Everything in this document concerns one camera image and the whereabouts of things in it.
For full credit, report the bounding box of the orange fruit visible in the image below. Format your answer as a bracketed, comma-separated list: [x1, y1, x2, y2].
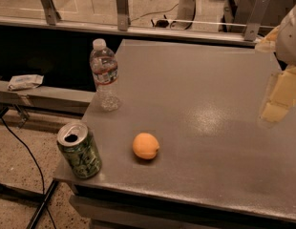
[133, 133, 159, 160]

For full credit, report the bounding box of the grey metal bracket right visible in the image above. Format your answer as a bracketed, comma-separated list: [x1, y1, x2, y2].
[243, 0, 270, 41]

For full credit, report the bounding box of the grey metal bracket left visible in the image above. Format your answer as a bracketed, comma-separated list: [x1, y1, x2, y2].
[40, 0, 61, 26]

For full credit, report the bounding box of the grey metal bracket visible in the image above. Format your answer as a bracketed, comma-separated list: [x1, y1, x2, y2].
[40, 0, 61, 26]
[116, 0, 130, 31]
[243, 0, 270, 41]

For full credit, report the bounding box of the black cable behind glass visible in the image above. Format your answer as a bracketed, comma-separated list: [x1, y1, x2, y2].
[130, 2, 198, 31]

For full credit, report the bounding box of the white wipes packet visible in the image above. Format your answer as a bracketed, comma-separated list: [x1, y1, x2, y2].
[8, 74, 44, 91]

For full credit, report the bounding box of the grey metal bracket middle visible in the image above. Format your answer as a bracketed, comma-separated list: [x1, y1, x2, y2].
[116, 0, 130, 31]

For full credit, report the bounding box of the green soda can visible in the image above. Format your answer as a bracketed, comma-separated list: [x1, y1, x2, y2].
[56, 121, 101, 179]

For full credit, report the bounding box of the grey side bench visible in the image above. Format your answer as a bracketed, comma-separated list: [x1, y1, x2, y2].
[0, 81, 95, 115]

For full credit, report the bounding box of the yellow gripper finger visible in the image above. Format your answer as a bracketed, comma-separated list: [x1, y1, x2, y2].
[258, 65, 296, 126]
[255, 26, 280, 52]

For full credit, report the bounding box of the clear plastic water bottle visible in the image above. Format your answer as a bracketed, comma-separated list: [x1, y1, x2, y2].
[90, 38, 121, 112]

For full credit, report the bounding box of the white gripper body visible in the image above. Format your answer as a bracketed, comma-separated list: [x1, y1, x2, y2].
[276, 5, 296, 66]

